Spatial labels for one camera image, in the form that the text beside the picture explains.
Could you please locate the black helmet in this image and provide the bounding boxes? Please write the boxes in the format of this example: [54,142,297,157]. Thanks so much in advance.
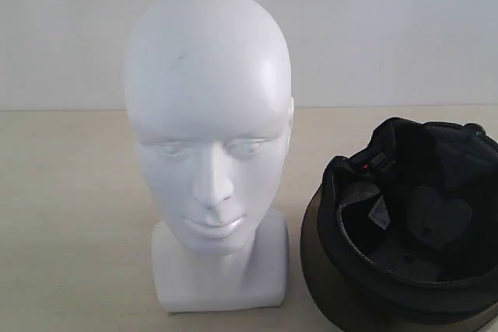
[300,117,497,331]

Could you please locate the white mannequin head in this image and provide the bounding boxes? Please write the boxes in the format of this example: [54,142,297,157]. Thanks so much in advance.
[124,0,294,313]

